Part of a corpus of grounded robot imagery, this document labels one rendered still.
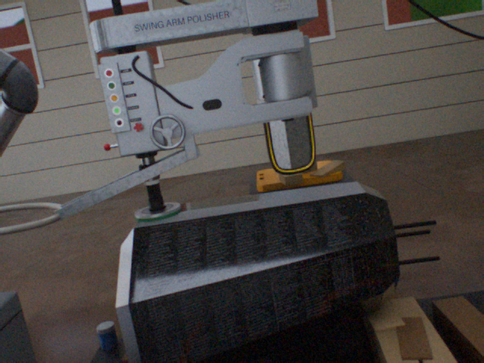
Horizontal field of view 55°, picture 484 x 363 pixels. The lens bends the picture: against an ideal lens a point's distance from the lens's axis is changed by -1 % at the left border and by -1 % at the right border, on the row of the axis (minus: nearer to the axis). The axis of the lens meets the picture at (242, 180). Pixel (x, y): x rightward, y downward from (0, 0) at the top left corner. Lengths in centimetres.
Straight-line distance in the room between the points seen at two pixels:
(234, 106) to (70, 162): 692
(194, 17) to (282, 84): 46
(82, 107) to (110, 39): 658
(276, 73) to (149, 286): 103
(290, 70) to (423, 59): 660
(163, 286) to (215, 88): 85
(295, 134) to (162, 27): 108
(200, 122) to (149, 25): 45
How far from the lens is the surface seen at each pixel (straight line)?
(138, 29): 205
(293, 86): 209
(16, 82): 174
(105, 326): 288
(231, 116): 204
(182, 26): 204
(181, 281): 190
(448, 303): 261
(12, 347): 155
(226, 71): 204
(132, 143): 205
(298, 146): 276
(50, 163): 895
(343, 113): 826
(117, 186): 213
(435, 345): 205
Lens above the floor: 133
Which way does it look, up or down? 11 degrees down
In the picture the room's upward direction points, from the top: 9 degrees counter-clockwise
